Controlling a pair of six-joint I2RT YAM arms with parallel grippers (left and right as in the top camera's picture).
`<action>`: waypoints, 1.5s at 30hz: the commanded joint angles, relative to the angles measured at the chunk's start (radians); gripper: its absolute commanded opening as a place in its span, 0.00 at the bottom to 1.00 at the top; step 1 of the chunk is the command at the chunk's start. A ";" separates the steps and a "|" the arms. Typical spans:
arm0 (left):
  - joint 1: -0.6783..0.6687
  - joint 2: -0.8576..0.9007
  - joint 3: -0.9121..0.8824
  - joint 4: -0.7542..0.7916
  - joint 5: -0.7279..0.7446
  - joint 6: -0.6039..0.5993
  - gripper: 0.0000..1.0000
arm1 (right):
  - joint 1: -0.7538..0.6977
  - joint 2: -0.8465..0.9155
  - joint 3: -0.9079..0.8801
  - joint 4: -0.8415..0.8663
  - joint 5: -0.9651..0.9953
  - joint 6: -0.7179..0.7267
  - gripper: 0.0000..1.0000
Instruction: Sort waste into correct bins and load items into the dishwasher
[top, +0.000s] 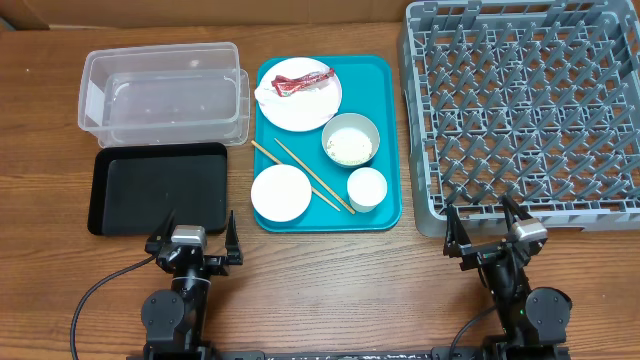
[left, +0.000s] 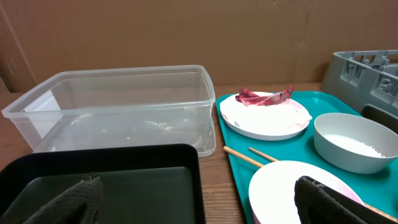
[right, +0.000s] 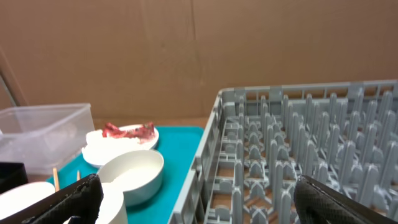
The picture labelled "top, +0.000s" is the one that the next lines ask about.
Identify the large white plate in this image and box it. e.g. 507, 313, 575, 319
256, 57, 342, 132

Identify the white napkin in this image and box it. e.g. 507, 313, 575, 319
254, 81, 286, 106

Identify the cooked white rice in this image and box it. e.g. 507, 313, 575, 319
326, 128, 373, 166

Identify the right wooden chopstick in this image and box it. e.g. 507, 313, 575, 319
274, 138, 356, 215

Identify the grey dishwasher rack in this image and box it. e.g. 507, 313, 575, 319
398, 0, 639, 236

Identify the red snack wrapper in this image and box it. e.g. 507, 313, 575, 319
271, 68, 335, 97

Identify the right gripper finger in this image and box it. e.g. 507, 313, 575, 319
500, 195, 531, 231
444, 204, 471, 248

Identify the left wooden chopstick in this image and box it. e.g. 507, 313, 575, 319
251, 140, 341, 212

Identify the teal serving tray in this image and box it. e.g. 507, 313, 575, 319
254, 55, 402, 233

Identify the cardboard box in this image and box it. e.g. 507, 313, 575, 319
1, 0, 409, 30

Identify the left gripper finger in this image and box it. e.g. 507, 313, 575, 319
148, 210, 175, 244
225, 211, 241, 258

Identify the black plastic tray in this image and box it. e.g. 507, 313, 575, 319
87, 142, 228, 236

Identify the clear plastic bin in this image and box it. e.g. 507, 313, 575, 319
77, 42, 251, 148

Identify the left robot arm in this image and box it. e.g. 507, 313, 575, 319
141, 214, 244, 359

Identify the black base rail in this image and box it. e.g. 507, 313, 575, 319
127, 346, 571, 360

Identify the white cup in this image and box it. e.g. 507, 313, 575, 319
347, 167, 388, 213

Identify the wooden chopstick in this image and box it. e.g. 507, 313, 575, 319
251, 140, 341, 212
274, 138, 356, 215

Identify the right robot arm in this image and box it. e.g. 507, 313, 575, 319
443, 196, 573, 359

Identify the grey bowl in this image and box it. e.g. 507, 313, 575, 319
321, 113, 380, 168

